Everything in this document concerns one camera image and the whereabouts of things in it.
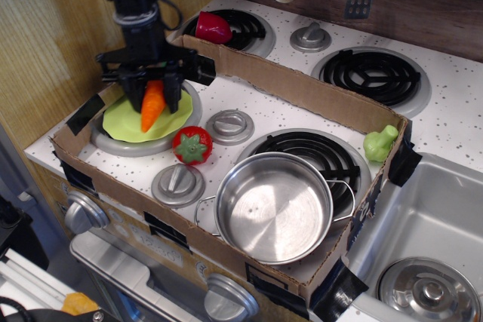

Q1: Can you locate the grey stove knob rear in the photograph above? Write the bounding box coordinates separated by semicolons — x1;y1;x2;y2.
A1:
290;22;331;53

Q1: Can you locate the silver oven dial right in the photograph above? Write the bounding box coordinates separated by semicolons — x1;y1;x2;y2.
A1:
204;273;260;322

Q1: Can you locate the silver oven dial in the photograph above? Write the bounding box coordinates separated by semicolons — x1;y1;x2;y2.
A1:
204;273;260;322
64;191;109;235

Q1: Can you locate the grey stove knob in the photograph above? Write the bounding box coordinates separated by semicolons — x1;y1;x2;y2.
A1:
290;22;331;53
205;109;254;146
151;164;205;209

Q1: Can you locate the silver oven dial left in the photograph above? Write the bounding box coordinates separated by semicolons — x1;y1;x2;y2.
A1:
64;191;109;235

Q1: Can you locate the light green plate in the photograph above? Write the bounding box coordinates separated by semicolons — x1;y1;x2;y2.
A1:
102;90;193;143

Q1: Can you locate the black burner coil rear right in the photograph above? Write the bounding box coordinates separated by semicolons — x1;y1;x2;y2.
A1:
314;49;423;106

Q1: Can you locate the grey stove knob front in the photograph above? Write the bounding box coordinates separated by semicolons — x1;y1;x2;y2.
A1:
151;164;205;209

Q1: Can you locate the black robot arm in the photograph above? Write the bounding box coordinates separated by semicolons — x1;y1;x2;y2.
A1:
97;0;216;113

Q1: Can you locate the grey metal sink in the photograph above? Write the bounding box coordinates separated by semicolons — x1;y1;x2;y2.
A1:
341;154;482;321

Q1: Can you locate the silver oven door handle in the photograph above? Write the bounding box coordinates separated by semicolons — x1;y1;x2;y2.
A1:
70;232;198;321

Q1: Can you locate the grey stove knob centre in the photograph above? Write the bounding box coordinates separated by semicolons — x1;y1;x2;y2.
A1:
205;109;254;146

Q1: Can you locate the black burner coil rear left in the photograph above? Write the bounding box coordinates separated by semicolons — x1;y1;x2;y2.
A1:
181;9;267;51

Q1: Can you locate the brown cardboard fence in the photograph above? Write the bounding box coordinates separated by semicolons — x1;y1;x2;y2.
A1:
52;35;413;299

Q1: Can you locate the orange toy carrot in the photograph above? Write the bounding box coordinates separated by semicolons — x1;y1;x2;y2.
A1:
140;80;166;133

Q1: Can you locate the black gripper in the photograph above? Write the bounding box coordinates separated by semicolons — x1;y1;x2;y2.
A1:
96;17;216;114

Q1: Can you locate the black burner coil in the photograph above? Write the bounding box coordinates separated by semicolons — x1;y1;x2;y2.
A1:
314;49;423;106
252;131;361;215
181;9;267;51

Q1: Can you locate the green toy broccoli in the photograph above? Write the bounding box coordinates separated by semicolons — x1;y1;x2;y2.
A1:
363;125;398;162

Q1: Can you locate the silver pot lid in sink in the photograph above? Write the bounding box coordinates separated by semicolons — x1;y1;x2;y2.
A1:
377;257;482;321

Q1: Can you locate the black burner coil front right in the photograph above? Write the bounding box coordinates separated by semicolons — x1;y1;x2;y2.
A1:
252;131;361;215

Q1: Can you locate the stainless steel pot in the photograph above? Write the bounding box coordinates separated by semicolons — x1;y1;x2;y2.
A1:
211;152;354;265

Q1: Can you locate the red toy tomato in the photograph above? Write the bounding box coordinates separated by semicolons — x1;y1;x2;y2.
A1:
172;126;213;165

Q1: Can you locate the red toy cup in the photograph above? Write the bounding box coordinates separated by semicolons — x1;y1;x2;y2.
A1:
195;11;232;44

